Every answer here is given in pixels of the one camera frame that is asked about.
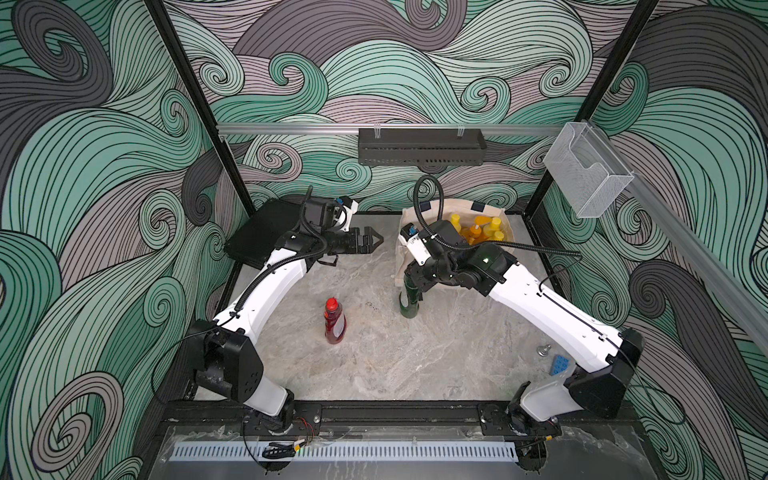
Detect dark green bottle red cap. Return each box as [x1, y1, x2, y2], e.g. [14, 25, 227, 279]
[399, 274, 421, 319]

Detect large orange dish soap bottle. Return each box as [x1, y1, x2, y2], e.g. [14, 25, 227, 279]
[462, 216, 491, 245]

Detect beige canvas shopping bag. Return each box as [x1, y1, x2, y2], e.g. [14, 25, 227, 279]
[394, 198, 514, 288]

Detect red liquid bottle red cap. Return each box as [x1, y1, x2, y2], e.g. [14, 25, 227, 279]
[324, 297, 347, 344]

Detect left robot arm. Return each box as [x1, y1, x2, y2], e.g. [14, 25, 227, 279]
[189, 226, 384, 432]

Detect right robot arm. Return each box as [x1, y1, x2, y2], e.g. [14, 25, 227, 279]
[398, 174, 644, 436]

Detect black case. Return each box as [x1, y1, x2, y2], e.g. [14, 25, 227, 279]
[224, 200, 300, 269]

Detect small metal bolt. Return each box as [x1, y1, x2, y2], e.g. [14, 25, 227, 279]
[536, 344, 552, 358]

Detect blue toy brick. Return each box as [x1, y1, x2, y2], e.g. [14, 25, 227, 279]
[550, 354, 570, 376]

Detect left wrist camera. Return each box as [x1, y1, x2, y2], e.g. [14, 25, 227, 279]
[301, 196, 359, 233]

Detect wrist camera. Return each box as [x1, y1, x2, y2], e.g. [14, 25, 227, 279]
[301, 196, 359, 233]
[398, 223, 432, 266]

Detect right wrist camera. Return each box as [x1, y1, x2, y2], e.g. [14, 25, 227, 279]
[398, 223, 432, 266]

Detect black wall shelf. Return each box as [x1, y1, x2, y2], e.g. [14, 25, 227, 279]
[357, 127, 487, 168]

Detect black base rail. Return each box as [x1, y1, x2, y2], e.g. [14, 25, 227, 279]
[162, 400, 639, 440]

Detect clear plastic wall bin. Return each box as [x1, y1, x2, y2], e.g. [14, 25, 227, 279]
[544, 121, 634, 219]

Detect white slotted cable duct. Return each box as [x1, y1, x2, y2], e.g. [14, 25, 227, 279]
[168, 440, 518, 463]

